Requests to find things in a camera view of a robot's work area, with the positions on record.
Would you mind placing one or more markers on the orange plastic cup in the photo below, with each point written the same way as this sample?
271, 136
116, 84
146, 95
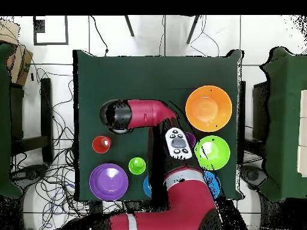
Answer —
101, 144

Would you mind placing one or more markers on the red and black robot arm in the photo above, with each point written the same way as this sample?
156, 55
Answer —
148, 112

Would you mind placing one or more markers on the purple plastic cup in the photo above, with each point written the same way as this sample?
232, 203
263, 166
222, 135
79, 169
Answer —
191, 139

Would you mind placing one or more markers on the ridged green plastic cup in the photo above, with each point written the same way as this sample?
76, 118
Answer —
137, 165

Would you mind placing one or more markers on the dark green tablecloth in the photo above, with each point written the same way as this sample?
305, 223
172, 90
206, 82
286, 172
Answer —
144, 76

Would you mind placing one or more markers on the orange plastic bowl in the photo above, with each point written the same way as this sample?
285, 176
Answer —
208, 108

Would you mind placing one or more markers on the small blue plastic bowl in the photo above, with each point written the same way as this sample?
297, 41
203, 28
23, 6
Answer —
146, 186

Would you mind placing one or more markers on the green plastic bowl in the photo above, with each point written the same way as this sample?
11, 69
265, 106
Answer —
213, 153

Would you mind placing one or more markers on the purple plastic bowl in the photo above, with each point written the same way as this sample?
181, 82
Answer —
108, 182

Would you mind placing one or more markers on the large blue plastic bowl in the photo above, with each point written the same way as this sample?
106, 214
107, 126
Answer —
213, 183

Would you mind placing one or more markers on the black tripod leg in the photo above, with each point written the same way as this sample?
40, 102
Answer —
193, 30
129, 26

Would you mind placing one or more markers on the neighbouring green-clothed table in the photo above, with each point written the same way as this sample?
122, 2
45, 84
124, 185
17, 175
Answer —
283, 119
4, 119

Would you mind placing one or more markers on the cardboard box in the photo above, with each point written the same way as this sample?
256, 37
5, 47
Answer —
22, 64

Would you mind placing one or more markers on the black stand frame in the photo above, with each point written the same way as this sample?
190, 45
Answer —
46, 107
260, 112

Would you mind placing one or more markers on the grey pedestal foot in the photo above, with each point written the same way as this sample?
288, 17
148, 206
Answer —
33, 171
253, 175

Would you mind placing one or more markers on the black square floor frame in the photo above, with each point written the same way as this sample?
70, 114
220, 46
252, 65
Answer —
39, 26

